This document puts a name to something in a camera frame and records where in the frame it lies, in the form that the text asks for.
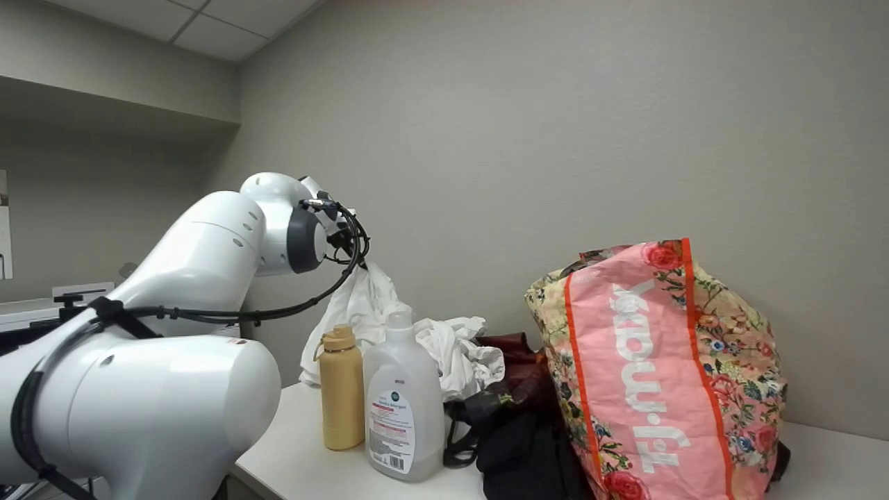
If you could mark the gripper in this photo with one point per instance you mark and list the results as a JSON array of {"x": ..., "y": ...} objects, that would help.
[{"x": 345, "y": 241}]

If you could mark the white bedsheet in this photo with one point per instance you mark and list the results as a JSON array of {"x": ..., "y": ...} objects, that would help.
[{"x": 361, "y": 305}]

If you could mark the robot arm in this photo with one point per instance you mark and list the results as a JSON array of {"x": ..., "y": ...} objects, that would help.
[{"x": 173, "y": 389}]

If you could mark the translucent detergent bottle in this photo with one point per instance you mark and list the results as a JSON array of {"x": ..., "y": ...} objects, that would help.
[{"x": 406, "y": 389}]

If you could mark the beige water bottle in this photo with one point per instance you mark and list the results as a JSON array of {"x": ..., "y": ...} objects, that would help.
[{"x": 342, "y": 403}]

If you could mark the maroon cloth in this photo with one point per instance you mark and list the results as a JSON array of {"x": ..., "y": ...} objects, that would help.
[{"x": 517, "y": 368}]

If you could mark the black bag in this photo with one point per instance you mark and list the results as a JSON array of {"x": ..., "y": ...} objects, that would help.
[{"x": 521, "y": 451}]

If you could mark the black clamp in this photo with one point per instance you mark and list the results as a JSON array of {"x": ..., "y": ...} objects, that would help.
[{"x": 68, "y": 304}]

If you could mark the floral pink tote bag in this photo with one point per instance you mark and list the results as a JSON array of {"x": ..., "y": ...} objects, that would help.
[{"x": 653, "y": 375}]

